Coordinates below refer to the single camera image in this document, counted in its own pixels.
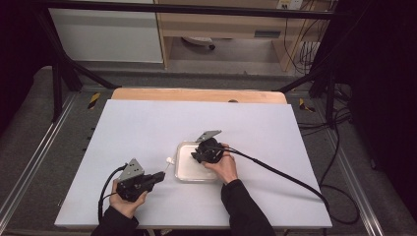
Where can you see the white cabinet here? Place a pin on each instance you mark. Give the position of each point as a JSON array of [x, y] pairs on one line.
[[108, 36]]

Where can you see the person's right hand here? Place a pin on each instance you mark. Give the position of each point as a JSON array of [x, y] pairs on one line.
[[224, 168]]

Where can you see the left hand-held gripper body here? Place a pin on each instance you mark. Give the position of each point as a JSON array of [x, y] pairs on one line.
[[131, 188]]

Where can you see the yellow black tape strip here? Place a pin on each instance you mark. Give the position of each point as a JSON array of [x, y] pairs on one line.
[[305, 105], [94, 100]]

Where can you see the aluminium rail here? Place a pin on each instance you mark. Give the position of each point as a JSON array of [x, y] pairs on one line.
[[42, 144], [354, 183]]

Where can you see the wooden table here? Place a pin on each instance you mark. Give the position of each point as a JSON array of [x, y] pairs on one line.
[[183, 95]]

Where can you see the white square plastic tray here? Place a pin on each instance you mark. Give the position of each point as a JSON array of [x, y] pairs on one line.
[[188, 168]]

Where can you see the black curtain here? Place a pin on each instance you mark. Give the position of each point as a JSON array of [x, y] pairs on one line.
[[19, 49], [383, 82]]

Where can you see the light wooden desk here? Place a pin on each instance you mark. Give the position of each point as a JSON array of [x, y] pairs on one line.
[[213, 24]]

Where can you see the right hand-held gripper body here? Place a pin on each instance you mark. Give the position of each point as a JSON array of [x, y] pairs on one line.
[[212, 151]]

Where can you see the white wall socket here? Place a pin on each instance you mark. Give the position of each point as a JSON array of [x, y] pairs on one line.
[[290, 4]]

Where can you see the long thin cotton swab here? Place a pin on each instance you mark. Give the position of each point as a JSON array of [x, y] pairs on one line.
[[169, 160]]

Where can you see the chair base with caster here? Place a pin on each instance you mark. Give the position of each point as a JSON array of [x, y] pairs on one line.
[[198, 41]]

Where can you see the white board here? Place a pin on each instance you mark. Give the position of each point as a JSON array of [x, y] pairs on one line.
[[147, 131]]

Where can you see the person's left hand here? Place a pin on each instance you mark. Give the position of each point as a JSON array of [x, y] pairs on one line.
[[126, 206]]

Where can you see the black metal frame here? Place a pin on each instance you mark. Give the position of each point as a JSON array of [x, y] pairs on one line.
[[229, 11]]

